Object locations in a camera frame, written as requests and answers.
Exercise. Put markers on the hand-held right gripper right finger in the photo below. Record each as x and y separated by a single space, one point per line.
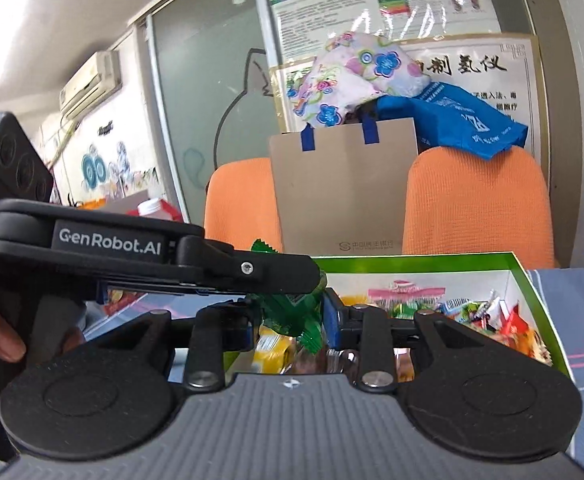
333 312

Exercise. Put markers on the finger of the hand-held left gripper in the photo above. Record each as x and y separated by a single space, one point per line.
272 272

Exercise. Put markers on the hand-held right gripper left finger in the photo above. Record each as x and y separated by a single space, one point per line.
211 340

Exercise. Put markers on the green candy wrapper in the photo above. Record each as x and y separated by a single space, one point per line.
292 312

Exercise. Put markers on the pink snack packet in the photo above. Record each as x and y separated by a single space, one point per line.
402 292

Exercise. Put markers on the green cardboard box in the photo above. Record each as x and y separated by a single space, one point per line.
532 290

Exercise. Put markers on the orange chair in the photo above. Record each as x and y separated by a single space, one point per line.
242 205
477 205

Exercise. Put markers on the red snack box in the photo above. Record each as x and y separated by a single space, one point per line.
121 205

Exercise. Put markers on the brown paper bag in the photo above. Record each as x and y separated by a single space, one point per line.
342 190

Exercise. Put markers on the red bottle white cap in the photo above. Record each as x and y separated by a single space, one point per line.
159 210

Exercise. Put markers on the pile of assorted candy packets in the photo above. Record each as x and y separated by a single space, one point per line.
497 325

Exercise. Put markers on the white air conditioner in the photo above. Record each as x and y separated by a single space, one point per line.
91 85

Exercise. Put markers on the floral plastic bag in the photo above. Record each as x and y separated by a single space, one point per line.
362 70

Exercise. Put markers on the blue fabric bag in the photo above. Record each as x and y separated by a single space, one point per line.
462 120

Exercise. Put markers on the blue striped tablecloth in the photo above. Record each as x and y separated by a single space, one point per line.
582 320

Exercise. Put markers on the blue floral wall sticker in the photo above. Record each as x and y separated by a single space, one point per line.
96 170

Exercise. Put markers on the wall poster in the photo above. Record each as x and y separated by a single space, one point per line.
322 0

